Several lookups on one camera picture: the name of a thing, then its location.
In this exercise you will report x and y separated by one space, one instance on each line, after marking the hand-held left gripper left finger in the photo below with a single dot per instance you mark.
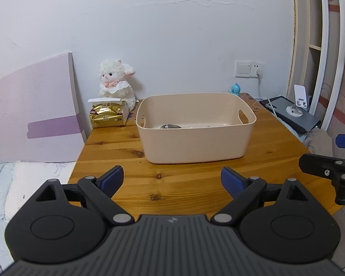
113 179

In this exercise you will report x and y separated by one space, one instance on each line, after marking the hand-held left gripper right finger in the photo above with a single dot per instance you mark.
231 179

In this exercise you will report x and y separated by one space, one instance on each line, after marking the beige plastic storage bin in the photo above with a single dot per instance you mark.
195 143

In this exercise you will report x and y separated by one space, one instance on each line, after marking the green foil tea packet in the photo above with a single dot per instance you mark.
170 126

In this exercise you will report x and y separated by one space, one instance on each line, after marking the grey brown garment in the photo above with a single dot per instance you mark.
319 143

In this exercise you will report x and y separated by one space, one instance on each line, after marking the light blue blanket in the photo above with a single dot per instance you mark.
290 129

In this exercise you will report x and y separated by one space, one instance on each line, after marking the grey tablet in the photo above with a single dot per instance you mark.
304 118

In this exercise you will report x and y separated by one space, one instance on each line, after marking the gold foil packet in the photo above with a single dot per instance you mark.
106 118

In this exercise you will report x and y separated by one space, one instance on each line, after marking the white phone stand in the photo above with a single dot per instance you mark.
300 96

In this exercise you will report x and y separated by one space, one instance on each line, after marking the white paper carton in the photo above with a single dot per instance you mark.
126 112

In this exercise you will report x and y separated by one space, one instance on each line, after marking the blue toy figurine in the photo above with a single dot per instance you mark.
235 89

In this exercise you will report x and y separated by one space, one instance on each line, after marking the white bedding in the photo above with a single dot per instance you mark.
23 184

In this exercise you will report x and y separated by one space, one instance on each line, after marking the white plush lamb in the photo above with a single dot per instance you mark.
115 86

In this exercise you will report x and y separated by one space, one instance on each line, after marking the beige shelf unit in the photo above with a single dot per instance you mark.
310 34

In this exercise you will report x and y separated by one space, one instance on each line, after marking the pink purple headboard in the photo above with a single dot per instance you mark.
26 106

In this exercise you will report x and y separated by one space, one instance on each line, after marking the white wardrobe frame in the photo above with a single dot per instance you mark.
330 63

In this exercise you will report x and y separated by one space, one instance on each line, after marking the white wall switch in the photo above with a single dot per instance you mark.
243 69

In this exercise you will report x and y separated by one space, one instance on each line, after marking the white wall socket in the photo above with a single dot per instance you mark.
257 66

